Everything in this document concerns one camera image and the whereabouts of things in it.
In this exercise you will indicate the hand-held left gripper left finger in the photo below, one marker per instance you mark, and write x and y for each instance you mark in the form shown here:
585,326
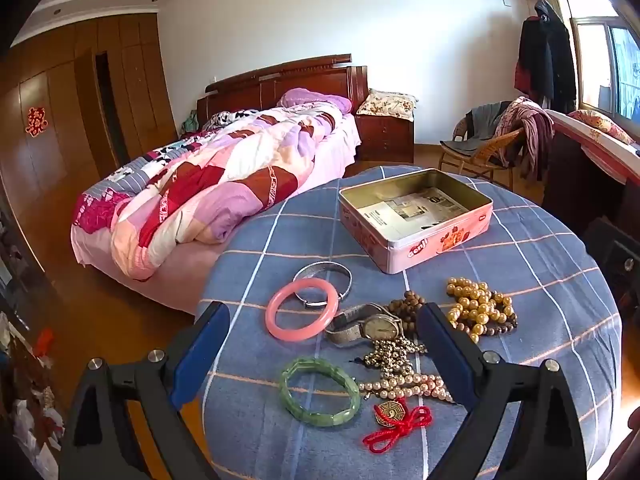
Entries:
195,355

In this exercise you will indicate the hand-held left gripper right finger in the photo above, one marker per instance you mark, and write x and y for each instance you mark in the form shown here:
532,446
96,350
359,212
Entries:
452,355

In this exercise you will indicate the silver wristwatch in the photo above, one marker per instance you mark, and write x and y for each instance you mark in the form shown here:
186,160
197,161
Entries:
380,327

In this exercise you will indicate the pink tin box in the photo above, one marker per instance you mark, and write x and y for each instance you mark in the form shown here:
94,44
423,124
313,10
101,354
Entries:
430,245

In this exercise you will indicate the pink bangle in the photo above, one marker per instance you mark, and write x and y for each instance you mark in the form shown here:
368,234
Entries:
300,287

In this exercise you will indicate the silver bangle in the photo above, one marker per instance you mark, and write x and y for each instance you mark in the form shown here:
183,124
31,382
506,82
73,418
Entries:
320,266

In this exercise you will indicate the blue checked tablecloth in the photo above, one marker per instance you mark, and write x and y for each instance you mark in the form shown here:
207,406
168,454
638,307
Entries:
525,260

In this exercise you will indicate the printed paper sheet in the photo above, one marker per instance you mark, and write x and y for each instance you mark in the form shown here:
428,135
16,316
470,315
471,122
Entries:
400,215

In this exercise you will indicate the pink patchwork quilt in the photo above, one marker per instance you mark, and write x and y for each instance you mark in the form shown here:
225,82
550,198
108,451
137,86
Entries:
200,185

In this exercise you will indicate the clutter pile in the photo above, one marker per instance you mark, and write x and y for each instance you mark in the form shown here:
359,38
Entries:
25,385

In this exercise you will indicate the dark desk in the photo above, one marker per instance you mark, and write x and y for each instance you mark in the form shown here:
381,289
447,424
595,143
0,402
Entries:
575,195

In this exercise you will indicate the wicker chair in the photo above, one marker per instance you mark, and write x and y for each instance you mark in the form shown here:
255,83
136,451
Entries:
500,147

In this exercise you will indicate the wooden nightstand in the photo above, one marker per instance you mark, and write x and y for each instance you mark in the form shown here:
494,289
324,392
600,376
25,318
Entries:
385,135

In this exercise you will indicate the green bag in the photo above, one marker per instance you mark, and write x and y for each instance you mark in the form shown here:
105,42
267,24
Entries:
189,122

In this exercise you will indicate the grey garment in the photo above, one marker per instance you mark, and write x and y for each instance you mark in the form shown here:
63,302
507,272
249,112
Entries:
480,120

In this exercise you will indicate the pink and purple garments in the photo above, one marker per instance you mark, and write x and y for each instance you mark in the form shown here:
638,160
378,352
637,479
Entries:
530,125

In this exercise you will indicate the pink folded bedding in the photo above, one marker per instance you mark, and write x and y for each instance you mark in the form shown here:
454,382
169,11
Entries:
600,155

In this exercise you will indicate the floral pillow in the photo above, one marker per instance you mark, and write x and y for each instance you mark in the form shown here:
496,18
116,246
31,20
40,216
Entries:
385,104

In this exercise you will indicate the floral red cushion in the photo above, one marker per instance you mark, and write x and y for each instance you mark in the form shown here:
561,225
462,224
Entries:
600,125

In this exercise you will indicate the wooden wardrobe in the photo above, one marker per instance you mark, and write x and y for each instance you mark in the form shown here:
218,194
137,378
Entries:
60,110

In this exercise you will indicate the purple pillow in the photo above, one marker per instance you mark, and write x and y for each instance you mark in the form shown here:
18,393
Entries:
310,99

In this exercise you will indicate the red paper decoration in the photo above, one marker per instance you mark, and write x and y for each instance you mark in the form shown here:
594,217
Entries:
36,121

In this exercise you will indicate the wooden bed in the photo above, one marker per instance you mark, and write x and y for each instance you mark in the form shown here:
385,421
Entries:
300,80

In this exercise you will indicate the hanging dark coats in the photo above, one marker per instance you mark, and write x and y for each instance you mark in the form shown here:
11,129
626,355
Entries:
545,55

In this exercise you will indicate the window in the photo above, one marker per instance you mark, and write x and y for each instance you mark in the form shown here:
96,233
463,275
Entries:
605,60

